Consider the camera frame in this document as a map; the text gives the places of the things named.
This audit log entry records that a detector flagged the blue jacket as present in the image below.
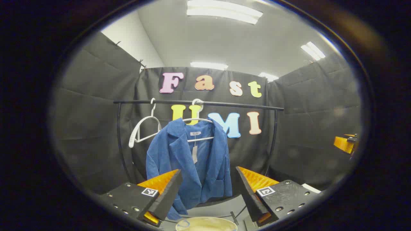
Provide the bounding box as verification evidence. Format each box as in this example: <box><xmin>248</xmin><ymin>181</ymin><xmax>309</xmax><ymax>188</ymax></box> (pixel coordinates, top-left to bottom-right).
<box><xmin>146</xmin><ymin>118</ymin><xmax>232</xmax><ymax>221</ymax></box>

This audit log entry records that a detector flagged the beige laundry hamper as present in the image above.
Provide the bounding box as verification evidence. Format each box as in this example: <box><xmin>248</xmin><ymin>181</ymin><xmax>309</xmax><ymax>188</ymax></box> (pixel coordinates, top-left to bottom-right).
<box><xmin>175</xmin><ymin>217</ymin><xmax>238</xmax><ymax>231</ymax></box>

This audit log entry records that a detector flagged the white plastic clothes hanger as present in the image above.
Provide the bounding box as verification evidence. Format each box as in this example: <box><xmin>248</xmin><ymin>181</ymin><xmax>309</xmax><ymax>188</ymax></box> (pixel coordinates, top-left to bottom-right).
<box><xmin>182</xmin><ymin>98</ymin><xmax>215</xmax><ymax>143</ymax></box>
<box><xmin>128</xmin><ymin>98</ymin><xmax>162</xmax><ymax>149</ymax></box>

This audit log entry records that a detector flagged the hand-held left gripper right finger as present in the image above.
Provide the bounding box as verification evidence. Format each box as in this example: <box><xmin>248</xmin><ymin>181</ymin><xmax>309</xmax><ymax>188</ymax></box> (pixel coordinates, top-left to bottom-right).
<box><xmin>236</xmin><ymin>166</ymin><xmax>322</xmax><ymax>227</ymax></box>

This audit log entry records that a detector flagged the ceiling light panel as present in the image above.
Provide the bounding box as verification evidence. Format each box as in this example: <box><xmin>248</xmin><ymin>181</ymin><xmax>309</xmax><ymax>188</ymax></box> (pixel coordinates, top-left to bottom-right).
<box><xmin>190</xmin><ymin>62</ymin><xmax>229</xmax><ymax>71</ymax></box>
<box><xmin>187</xmin><ymin>0</ymin><xmax>264</xmax><ymax>25</ymax></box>
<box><xmin>301</xmin><ymin>41</ymin><xmax>326</xmax><ymax>61</ymax></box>
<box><xmin>258</xmin><ymin>72</ymin><xmax>279</xmax><ymax>82</ymax></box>

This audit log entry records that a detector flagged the black metal clothes rack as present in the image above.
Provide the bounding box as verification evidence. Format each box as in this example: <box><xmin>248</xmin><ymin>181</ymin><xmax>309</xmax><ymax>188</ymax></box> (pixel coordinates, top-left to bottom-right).
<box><xmin>113</xmin><ymin>99</ymin><xmax>284</xmax><ymax>225</ymax></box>

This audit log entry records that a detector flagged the black backdrop cloth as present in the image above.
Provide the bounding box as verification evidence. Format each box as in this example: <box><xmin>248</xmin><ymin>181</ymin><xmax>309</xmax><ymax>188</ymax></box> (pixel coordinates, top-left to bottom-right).
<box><xmin>53</xmin><ymin>30</ymin><xmax>362</xmax><ymax>196</ymax></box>

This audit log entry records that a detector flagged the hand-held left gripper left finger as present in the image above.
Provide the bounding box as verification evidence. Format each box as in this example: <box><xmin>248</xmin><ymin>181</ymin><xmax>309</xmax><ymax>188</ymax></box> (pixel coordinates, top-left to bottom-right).
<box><xmin>98</xmin><ymin>169</ymin><xmax>183</xmax><ymax>228</ymax></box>

